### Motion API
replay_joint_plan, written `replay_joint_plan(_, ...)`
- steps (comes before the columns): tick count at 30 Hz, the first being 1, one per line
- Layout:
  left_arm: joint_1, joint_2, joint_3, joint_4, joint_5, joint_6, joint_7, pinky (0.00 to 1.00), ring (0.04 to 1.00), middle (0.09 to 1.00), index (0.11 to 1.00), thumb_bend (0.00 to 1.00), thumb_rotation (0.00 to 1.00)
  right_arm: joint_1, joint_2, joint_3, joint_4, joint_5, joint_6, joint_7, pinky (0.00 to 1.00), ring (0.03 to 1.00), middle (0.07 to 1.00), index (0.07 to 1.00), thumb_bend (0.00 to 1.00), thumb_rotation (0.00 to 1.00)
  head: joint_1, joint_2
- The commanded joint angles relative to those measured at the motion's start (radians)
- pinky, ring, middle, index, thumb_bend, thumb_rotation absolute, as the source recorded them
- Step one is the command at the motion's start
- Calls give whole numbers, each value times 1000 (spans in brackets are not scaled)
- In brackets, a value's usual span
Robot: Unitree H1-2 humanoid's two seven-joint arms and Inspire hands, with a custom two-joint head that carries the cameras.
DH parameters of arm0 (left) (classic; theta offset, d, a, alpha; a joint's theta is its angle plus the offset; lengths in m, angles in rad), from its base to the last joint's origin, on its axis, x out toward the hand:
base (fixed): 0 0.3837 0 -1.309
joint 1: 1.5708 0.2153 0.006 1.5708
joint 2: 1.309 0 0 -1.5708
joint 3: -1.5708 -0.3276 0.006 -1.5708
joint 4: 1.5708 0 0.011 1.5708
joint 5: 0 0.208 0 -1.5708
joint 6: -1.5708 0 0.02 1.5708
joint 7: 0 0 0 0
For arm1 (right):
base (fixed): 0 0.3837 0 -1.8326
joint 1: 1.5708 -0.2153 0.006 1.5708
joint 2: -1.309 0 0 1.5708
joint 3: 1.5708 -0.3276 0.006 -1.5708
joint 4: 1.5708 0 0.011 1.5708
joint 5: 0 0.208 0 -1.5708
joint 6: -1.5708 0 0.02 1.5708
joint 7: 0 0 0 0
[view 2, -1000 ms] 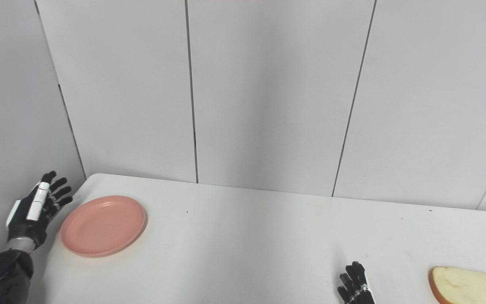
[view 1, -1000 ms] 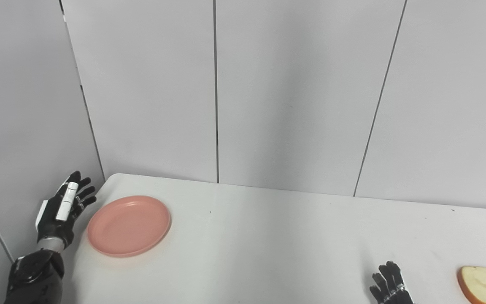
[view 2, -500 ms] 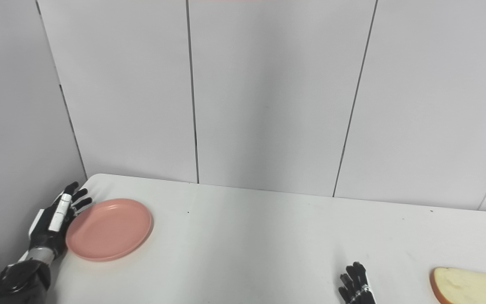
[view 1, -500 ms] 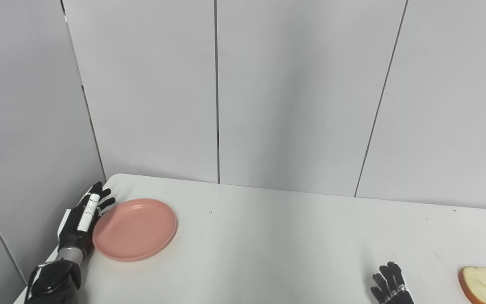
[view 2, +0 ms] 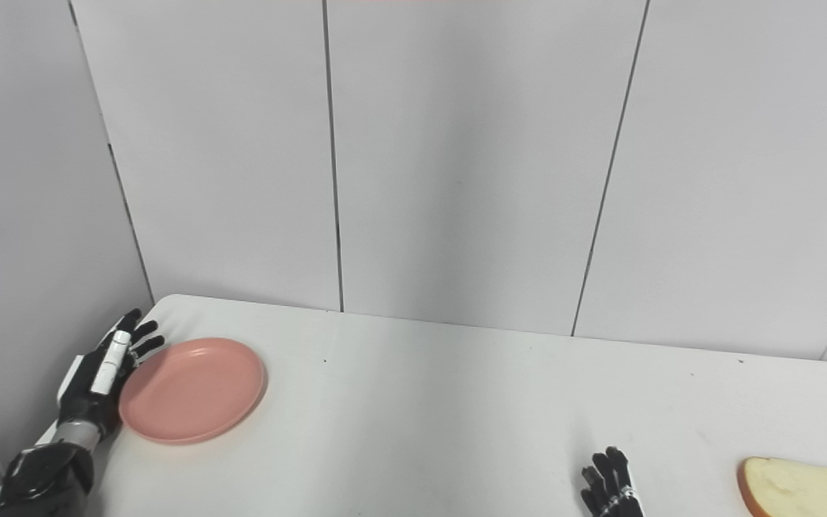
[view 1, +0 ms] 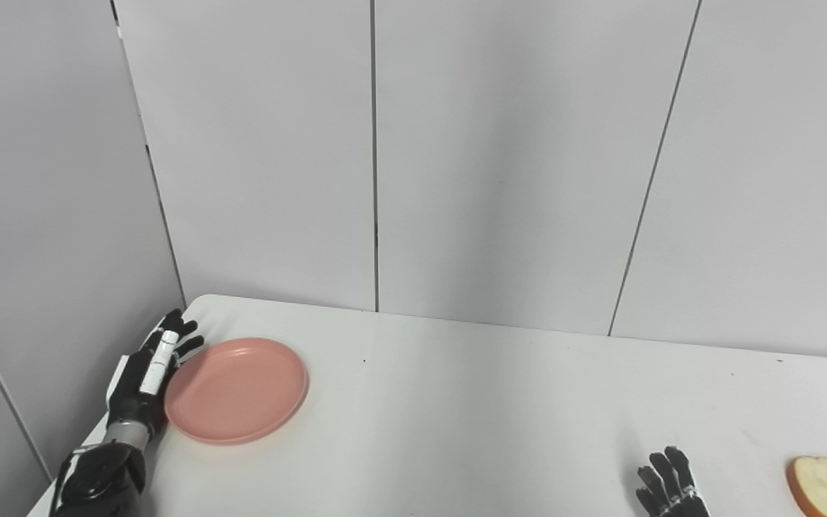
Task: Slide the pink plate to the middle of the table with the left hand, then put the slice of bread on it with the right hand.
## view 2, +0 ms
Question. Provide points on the slice of white bread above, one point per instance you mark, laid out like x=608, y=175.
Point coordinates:
x=805, y=492

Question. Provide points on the pink round plate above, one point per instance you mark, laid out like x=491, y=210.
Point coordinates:
x=194, y=391

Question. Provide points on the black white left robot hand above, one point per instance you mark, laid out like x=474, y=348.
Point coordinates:
x=87, y=402

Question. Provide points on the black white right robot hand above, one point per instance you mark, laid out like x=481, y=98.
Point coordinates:
x=611, y=495

